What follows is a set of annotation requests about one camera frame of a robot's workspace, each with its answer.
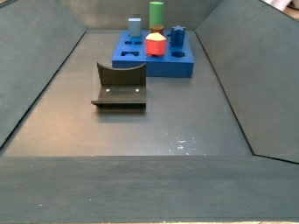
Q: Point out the black curved stand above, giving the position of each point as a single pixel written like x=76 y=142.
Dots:
x=122 y=86

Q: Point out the blue shape sorter base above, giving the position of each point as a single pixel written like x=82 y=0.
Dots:
x=175 y=64

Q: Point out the red pentagon block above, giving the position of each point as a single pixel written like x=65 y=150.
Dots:
x=155 y=44

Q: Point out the dark blue star block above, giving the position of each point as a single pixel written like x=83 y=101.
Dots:
x=178 y=35

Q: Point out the brown cylinder block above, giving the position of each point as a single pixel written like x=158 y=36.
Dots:
x=156 y=28

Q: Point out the light blue square block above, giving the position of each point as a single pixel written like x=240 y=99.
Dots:
x=135 y=26

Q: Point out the green cylinder block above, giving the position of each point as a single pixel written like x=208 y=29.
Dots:
x=156 y=13

